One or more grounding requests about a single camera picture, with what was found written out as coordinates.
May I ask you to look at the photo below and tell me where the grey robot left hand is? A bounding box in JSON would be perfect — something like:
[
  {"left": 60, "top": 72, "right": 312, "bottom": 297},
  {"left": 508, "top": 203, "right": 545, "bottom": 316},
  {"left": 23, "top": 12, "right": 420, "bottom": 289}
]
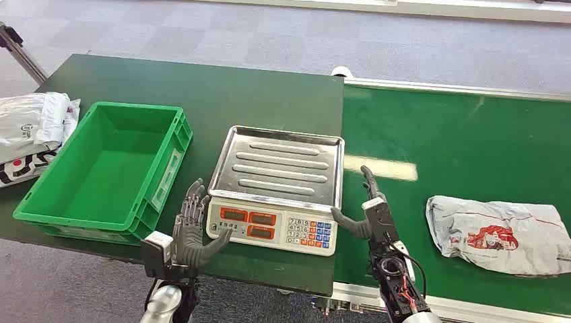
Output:
[{"left": 171, "top": 178, "right": 233, "bottom": 268}]

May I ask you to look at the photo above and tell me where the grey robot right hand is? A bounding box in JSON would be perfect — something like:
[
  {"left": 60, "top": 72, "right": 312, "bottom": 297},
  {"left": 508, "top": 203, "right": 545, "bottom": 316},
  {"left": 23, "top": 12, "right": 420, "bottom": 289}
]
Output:
[{"left": 331, "top": 166, "right": 388, "bottom": 241}]

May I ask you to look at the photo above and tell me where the grey package with red print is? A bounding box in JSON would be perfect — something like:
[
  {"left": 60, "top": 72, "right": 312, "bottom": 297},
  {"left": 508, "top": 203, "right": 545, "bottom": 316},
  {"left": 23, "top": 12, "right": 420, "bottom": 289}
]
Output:
[{"left": 426, "top": 195, "right": 571, "bottom": 277}]

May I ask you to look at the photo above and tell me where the green conveyor belt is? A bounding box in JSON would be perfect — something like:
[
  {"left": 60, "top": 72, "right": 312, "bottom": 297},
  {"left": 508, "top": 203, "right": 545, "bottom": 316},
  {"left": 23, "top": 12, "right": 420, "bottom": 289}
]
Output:
[{"left": 332, "top": 67, "right": 571, "bottom": 323}]

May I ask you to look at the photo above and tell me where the electronic scale with steel tray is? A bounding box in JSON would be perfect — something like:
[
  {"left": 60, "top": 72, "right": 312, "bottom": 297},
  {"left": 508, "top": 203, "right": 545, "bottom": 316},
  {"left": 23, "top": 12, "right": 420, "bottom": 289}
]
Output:
[{"left": 205, "top": 125, "right": 345, "bottom": 257}]

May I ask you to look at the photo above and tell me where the green plastic crate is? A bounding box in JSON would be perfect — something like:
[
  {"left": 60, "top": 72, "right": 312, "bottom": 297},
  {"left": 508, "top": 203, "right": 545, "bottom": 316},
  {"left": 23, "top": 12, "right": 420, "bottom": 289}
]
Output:
[{"left": 12, "top": 101, "right": 193, "bottom": 247}]

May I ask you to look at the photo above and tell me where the black and white mailer bag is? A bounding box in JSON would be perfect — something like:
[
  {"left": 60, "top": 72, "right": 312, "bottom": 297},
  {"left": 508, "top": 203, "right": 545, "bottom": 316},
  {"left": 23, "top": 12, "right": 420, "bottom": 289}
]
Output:
[{"left": 0, "top": 149, "right": 59, "bottom": 188}]

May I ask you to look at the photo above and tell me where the white plastic mailer bag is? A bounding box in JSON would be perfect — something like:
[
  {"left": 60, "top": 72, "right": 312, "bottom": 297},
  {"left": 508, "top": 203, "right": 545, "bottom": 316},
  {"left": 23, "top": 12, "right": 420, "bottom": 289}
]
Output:
[{"left": 0, "top": 92, "right": 81, "bottom": 165}]

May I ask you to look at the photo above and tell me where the metal stand leg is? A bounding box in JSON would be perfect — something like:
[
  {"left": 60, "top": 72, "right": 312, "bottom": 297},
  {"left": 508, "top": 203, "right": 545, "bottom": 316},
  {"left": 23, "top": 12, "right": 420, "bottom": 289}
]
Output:
[{"left": 0, "top": 22, "right": 49, "bottom": 85}]

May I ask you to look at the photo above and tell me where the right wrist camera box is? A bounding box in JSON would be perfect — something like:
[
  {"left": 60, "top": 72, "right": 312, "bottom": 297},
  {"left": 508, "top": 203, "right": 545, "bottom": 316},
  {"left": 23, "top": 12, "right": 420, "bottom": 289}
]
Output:
[{"left": 362, "top": 197, "right": 401, "bottom": 246}]

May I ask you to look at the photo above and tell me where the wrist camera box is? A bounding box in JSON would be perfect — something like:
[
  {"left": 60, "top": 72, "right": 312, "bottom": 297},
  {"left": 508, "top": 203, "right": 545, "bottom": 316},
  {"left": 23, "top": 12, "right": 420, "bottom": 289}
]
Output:
[
  {"left": 362, "top": 197, "right": 401, "bottom": 246},
  {"left": 141, "top": 231, "right": 175, "bottom": 279}
]

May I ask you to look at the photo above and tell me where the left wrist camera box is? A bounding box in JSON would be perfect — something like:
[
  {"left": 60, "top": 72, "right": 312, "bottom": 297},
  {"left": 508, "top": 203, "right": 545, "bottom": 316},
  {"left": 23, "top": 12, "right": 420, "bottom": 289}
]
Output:
[{"left": 141, "top": 231, "right": 175, "bottom": 279}]

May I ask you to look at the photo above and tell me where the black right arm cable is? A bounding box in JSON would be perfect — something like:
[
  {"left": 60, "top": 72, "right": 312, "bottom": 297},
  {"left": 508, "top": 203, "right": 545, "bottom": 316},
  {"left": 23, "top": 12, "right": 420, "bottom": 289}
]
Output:
[{"left": 387, "top": 240, "right": 428, "bottom": 299}]

